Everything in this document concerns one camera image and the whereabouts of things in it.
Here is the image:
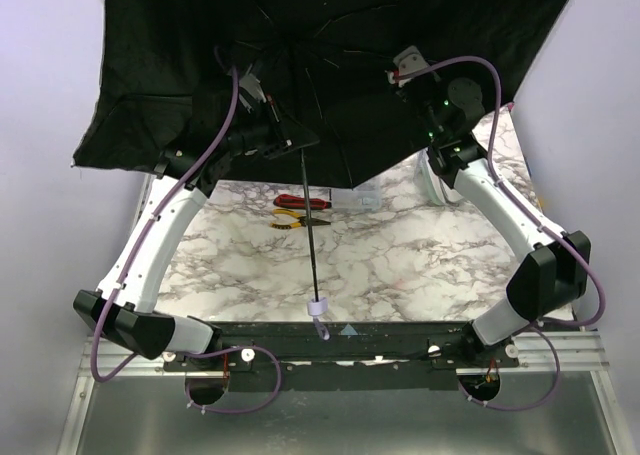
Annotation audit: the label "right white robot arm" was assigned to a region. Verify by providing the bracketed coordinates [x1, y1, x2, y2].
[394, 67, 591, 354]

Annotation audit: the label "red black utility knife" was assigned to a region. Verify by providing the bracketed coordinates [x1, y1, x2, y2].
[273, 194, 332, 211]

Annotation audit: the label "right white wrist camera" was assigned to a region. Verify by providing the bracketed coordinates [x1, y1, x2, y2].
[387, 45, 429, 87]

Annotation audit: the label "yellow handled pliers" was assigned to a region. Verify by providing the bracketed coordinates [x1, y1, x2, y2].
[270, 208, 331, 230]

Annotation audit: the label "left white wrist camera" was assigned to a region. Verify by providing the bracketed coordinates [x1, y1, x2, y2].
[239, 72, 267, 113]

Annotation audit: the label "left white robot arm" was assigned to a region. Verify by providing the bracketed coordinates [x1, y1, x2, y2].
[73, 91, 319, 359]

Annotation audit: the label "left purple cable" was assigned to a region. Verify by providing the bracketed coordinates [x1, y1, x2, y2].
[90, 44, 283, 415]

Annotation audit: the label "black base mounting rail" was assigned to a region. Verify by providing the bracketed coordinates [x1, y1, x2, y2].
[164, 322, 519, 392]

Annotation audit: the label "clear plastic screw box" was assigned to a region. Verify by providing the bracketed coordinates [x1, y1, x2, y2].
[330, 177, 382, 211]

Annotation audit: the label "aluminium extrusion frame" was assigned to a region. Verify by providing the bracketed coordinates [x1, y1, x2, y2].
[79, 331, 610, 377]

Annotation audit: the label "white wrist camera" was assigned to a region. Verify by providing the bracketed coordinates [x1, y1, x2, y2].
[387, 45, 429, 87]
[239, 72, 267, 113]

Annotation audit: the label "mint green umbrella case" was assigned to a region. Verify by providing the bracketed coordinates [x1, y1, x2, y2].
[414, 150, 463, 206]

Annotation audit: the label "purple umbrella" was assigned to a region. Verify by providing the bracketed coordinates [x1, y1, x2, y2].
[69, 0, 586, 341]

